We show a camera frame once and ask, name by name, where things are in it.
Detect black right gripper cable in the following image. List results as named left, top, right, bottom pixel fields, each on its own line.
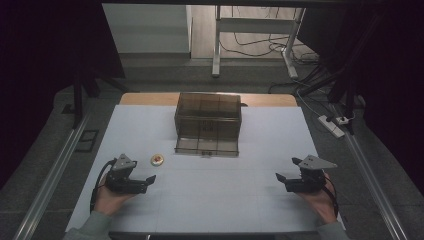
left=321, top=175, right=340, bottom=218

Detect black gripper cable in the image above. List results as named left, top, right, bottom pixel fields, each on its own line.
left=89, top=158, right=118, bottom=215
left=321, top=175, right=340, bottom=218

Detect brown transparent drawer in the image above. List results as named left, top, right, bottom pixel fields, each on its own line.
left=174, top=135, right=241, bottom=158

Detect black stand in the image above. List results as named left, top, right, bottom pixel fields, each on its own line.
left=70, top=64, right=129, bottom=130
left=299, top=13, right=384, bottom=136

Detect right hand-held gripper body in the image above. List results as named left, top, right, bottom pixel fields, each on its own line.
left=285, top=154, right=338, bottom=194

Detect aluminium rail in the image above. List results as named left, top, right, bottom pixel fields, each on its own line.
left=12, top=111, right=92, bottom=240
left=342, top=129, right=410, bottom=240

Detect dark curtain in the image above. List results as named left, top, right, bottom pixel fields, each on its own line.
left=298, top=6, right=424, bottom=194
left=0, top=0, right=126, bottom=189

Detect white desk frame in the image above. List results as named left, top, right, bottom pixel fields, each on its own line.
left=211, top=5, right=306, bottom=80

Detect white plug adapter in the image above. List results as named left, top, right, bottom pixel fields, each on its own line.
left=335, top=115, right=355, bottom=126

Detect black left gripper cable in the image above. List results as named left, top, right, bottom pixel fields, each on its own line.
left=89, top=158, right=118, bottom=215

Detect person's right hand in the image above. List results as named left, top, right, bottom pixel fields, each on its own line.
left=296, top=173, right=338, bottom=225

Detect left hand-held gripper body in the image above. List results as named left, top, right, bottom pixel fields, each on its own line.
left=106, top=153, right=148, bottom=195

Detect brown transparent storage box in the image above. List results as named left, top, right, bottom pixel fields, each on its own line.
left=173, top=92, right=243, bottom=141

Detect person's left hand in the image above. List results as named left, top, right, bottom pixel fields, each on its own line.
left=94, top=175, right=134, bottom=217

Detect white floor cable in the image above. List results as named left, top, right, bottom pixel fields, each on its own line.
left=295, top=87, right=322, bottom=118

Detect black floor cables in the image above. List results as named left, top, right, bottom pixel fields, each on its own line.
left=219, top=6, right=319, bottom=66

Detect small round yellow red item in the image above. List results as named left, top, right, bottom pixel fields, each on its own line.
left=150, top=153, right=165, bottom=167

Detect white table sheet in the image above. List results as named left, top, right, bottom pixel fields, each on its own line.
left=65, top=104, right=345, bottom=234

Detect white power strip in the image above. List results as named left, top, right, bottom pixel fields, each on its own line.
left=317, top=114, right=346, bottom=139

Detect black floor socket plate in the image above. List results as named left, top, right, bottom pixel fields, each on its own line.
left=75, top=129, right=100, bottom=154

